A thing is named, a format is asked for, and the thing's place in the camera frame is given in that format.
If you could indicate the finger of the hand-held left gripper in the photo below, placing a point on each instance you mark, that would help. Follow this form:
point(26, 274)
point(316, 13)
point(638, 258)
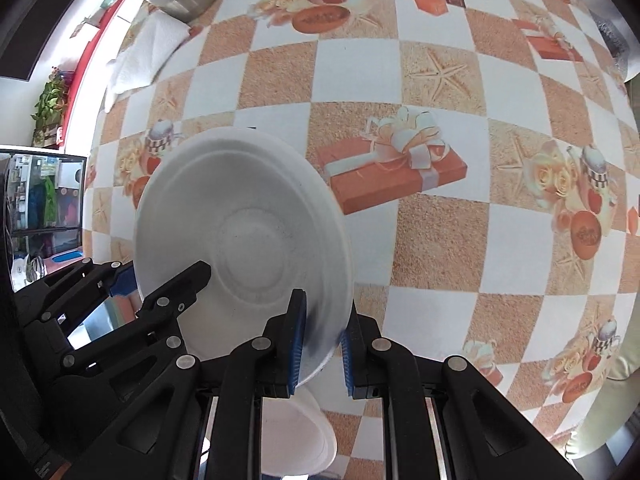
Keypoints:
point(122, 280)
point(172, 290)

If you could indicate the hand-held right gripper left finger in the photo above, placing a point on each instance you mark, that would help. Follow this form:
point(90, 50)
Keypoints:
point(298, 345)

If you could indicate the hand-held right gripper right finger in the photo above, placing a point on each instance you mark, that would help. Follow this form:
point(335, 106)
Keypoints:
point(347, 360)

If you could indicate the white round plate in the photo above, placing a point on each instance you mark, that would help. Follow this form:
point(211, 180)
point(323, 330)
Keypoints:
point(240, 220)
point(295, 435)

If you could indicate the pile of cloth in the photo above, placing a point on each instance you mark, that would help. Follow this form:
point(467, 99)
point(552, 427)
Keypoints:
point(30, 270)

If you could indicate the glass fish tank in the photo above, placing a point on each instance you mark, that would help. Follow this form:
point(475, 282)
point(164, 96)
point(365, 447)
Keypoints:
point(45, 200)

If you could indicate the checkered patterned tablecloth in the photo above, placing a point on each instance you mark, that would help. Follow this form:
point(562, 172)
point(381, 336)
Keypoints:
point(440, 240)

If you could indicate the green potted plant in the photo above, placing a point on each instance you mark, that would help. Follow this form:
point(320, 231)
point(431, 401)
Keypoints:
point(50, 102)

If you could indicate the white cloth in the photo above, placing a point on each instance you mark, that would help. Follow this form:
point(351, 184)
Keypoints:
point(140, 60)

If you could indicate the red top white cabinet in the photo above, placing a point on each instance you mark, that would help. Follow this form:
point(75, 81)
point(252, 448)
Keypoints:
point(95, 45)

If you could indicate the green cushion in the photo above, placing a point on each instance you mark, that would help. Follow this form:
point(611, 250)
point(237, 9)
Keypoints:
point(610, 400)

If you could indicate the black television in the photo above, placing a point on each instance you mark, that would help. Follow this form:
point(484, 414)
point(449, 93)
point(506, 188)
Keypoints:
point(30, 25)

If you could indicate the grey sofa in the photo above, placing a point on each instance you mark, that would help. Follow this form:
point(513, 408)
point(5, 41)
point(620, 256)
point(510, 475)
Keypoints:
point(617, 40)

